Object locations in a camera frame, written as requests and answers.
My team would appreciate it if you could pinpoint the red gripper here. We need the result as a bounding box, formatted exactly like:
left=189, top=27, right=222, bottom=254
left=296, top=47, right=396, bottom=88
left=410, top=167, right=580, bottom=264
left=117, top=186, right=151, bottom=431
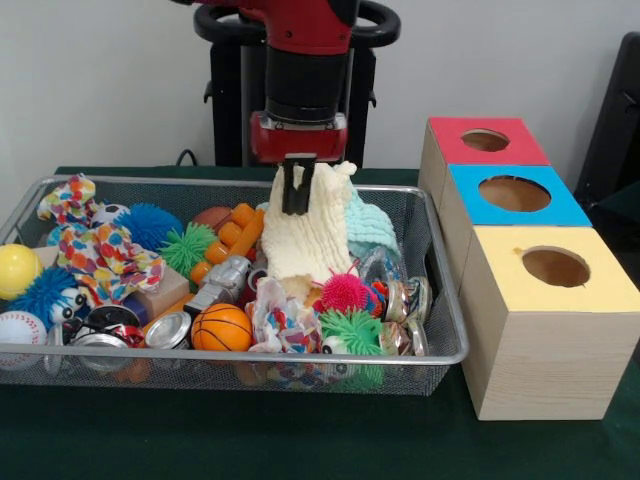
left=249, top=110, right=349, bottom=217

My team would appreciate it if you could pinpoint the cream knitted cloth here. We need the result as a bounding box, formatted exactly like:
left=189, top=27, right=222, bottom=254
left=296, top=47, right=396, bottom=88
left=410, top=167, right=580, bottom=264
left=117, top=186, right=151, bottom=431
left=259, top=155, right=359, bottom=301

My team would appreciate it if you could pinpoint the wooden box with three holes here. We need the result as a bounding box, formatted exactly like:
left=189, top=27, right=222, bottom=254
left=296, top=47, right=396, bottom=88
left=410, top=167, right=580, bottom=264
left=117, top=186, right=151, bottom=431
left=418, top=117, right=640, bottom=421

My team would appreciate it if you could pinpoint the light blue waffle cloth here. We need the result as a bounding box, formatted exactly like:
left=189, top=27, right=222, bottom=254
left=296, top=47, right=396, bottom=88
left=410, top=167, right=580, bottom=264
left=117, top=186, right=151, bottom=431
left=255, top=192, right=401, bottom=261

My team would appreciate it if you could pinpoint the green spiky rubber ball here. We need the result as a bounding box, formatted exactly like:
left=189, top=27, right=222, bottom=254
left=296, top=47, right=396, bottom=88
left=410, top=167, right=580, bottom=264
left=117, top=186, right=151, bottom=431
left=318, top=307, right=385, bottom=356

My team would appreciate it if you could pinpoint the blue spiky rubber ball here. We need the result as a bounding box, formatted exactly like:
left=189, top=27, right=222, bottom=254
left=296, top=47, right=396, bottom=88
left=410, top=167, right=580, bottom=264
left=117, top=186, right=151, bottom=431
left=115, top=202, right=185, bottom=251

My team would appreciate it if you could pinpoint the orange toy basketball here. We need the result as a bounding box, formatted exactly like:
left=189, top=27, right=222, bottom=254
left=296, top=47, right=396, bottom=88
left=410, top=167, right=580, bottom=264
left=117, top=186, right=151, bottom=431
left=190, top=303, right=254, bottom=352

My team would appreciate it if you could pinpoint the yellow plastic ball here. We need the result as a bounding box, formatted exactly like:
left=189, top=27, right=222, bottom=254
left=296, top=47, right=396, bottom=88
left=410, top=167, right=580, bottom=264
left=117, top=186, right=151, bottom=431
left=0, top=244, right=45, bottom=301

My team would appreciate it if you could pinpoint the white toy baseball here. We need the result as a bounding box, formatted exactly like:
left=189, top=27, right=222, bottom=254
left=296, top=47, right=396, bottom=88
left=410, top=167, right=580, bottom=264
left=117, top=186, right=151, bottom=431
left=0, top=310, right=49, bottom=346

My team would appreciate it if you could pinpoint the black upright panel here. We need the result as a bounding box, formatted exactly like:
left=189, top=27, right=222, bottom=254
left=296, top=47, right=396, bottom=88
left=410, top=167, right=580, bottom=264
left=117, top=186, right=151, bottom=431
left=573, top=32, right=640, bottom=201

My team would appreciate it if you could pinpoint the dark green side table cloth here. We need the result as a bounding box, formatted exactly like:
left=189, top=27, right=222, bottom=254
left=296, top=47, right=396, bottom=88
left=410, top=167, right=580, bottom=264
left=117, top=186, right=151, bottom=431
left=597, top=192, right=640, bottom=236

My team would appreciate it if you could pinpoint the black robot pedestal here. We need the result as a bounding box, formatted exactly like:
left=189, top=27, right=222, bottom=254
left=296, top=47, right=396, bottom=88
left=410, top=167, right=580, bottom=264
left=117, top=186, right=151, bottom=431
left=193, top=0, right=402, bottom=169

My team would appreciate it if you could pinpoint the wire mesh bin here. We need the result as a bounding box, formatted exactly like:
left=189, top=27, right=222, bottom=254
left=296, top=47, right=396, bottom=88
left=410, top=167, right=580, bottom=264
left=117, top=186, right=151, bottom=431
left=0, top=174, right=471, bottom=397

